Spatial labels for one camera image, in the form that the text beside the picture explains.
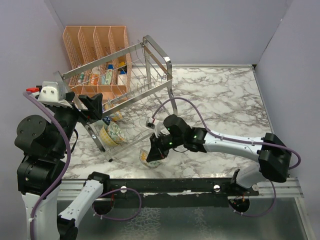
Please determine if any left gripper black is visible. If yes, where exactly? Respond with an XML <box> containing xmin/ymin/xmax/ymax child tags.
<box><xmin>51</xmin><ymin>90</ymin><xmax>103</xmax><ymax>155</ymax></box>

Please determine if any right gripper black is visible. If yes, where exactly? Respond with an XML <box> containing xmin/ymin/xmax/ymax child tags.
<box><xmin>147</xmin><ymin>131</ymin><xmax>185</xmax><ymax>162</ymax></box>

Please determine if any leaf pattern white bowl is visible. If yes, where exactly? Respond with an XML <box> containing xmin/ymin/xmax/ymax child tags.
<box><xmin>139</xmin><ymin>147</ymin><xmax>162</xmax><ymax>170</ymax></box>

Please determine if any blue orange floral bowl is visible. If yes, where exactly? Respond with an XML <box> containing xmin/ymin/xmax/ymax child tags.
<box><xmin>103</xmin><ymin>102</ymin><xmax>123</xmax><ymax>122</ymax></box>

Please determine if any white green patterned bowl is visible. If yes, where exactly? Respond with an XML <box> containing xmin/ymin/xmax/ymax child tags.
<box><xmin>106</xmin><ymin>121</ymin><xmax>127</xmax><ymax>144</ymax></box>

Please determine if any yellow grid pattern bowl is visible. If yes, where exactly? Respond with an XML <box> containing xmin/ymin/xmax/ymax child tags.
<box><xmin>99</xmin><ymin>125</ymin><xmax>118</xmax><ymax>147</ymax></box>

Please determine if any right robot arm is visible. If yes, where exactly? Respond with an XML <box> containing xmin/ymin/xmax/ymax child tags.
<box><xmin>145</xmin><ymin>114</ymin><xmax>292</xmax><ymax>196</ymax></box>

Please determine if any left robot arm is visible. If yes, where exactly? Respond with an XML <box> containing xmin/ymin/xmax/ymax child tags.
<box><xmin>14</xmin><ymin>88</ymin><xmax>111</xmax><ymax>240</ymax></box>

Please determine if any green tube in organizer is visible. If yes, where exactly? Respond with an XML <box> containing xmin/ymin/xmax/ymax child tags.
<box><xmin>101</xmin><ymin>64</ymin><xmax>114</xmax><ymax>85</ymax></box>

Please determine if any white blue box in organizer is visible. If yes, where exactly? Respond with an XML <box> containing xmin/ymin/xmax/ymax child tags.
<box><xmin>117</xmin><ymin>70</ymin><xmax>127</xmax><ymax>86</ymax></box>

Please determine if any peach plastic file organizer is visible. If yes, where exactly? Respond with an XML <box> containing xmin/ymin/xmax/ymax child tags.
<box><xmin>62</xmin><ymin>26</ymin><xmax>132</xmax><ymax>103</ymax></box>

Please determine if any steel wire dish rack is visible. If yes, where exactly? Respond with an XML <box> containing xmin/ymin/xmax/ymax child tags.
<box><xmin>58</xmin><ymin>36</ymin><xmax>173</xmax><ymax>160</ymax></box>

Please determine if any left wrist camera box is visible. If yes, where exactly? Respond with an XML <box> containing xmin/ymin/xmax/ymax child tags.
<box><xmin>37</xmin><ymin>81</ymin><xmax>69</xmax><ymax>107</ymax></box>

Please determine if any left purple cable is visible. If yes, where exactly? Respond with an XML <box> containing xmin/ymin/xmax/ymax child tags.
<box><xmin>22</xmin><ymin>91</ymin><xmax>72</xmax><ymax>240</ymax></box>

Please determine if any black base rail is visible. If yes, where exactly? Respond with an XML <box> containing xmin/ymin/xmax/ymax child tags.
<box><xmin>103</xmin><ymin>177</ymin><xmax>259</xmax><ymax>208</ymax></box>

